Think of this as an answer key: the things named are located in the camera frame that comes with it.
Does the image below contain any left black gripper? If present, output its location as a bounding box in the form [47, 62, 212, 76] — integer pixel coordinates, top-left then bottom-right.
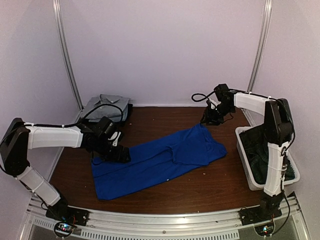
[95, 138, 131, 164]

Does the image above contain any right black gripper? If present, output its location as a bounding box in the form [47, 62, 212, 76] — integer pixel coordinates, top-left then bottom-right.
[200, 103, 235, 126]

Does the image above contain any blue garment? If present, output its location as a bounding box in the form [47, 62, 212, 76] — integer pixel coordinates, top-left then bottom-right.
[91, 123, 227, 200]

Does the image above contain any grey polo shirt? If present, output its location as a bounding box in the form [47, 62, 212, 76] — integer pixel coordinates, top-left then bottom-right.
[80, 94, 130, 122]

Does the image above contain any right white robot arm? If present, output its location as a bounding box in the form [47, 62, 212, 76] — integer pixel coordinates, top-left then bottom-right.
[200, 83, 296, 221]

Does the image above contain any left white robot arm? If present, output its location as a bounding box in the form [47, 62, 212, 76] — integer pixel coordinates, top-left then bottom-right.
[0, 117, 131, 222]

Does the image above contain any white laundry basket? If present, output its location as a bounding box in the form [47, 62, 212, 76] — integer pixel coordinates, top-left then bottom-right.
[235, 126, 301, 191]

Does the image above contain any black garment in basket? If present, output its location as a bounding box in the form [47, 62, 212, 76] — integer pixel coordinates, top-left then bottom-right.
[239, 127, 298, 185]

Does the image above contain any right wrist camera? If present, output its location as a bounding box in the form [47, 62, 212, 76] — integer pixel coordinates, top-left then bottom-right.
[206, 98, 218, 109]

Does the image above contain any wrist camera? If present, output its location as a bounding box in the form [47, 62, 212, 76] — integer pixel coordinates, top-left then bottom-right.
[108, 131, 123, 147]
[206, 98, 218, 109]

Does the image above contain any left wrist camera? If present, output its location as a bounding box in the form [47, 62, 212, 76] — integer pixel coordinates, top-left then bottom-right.
[108, 131, 123, 147]

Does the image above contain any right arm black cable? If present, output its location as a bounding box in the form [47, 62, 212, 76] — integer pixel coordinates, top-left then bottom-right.
[191, 91, 217, 103]

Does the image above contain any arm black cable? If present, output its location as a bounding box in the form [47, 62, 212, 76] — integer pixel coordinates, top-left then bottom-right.
[191, 91, 217, 103]
[59, 104, 126, 128]

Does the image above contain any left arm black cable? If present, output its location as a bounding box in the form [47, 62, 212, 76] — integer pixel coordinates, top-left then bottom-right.
[59, 104, 126, 128]

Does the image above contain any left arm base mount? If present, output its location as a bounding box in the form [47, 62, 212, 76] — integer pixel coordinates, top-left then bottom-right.
[45, 205, 89, 226]

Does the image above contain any right aluminium frame post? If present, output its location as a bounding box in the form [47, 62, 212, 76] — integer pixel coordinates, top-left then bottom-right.
[247, 0, 273, 92]

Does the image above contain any aluminium frame post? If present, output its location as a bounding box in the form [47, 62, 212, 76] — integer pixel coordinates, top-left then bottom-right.
[52, 0, 84, 111]
[247, 0, 273, 92]

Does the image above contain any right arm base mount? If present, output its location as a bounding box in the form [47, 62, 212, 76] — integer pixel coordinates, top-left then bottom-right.
[238, 205, 282, 226]

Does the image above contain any front aluminium rail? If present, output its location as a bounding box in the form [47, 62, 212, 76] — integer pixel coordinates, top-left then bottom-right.
[24, 196, 305, 240]

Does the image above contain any left aluminium frame post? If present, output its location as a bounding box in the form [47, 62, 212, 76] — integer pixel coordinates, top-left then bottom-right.
[52, 0, 84, 111]

